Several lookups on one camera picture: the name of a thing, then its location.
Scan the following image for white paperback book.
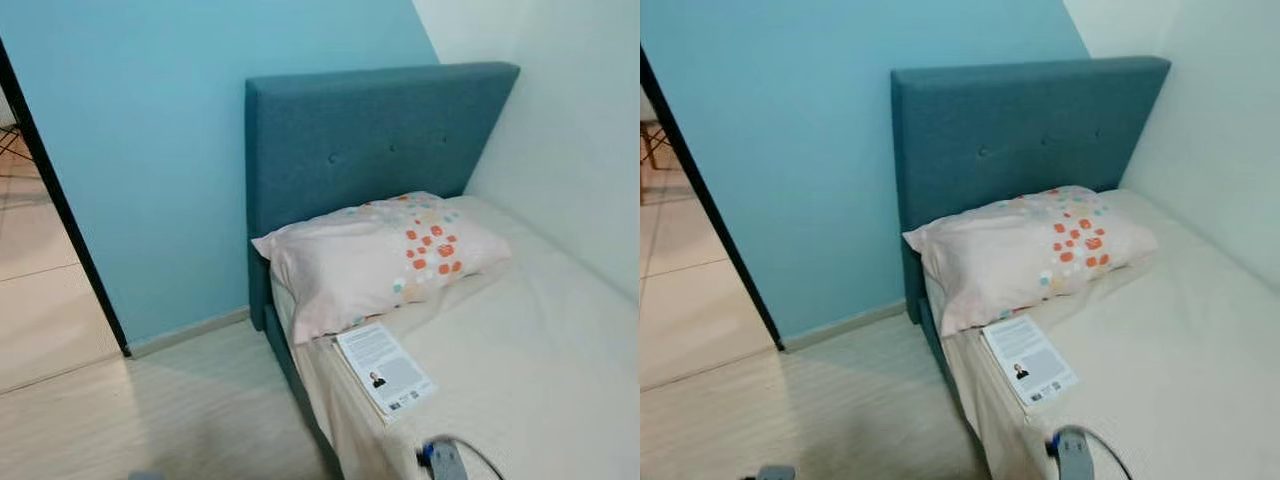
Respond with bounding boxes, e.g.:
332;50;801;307
980;315;1079;413
335;322;438;421

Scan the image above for pink pillow with orange print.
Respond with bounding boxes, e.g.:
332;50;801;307
903;186;1159;339
252;192;513;346

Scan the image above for cream sheeted mattress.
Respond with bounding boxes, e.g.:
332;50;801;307
925;190;1280;480
270;195;641;480

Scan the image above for white skirting board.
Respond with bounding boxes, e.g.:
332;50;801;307
128;308;251;358
783;300;906;353

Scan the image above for black door frame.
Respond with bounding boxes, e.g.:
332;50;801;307
0;40;132;358
640;45;787;352

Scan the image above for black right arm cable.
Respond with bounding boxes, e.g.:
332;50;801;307
1085;428;1136;480
440;435;506;480

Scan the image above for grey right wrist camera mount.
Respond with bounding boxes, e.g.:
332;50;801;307
1050;427;1097;480
425;440;471;480

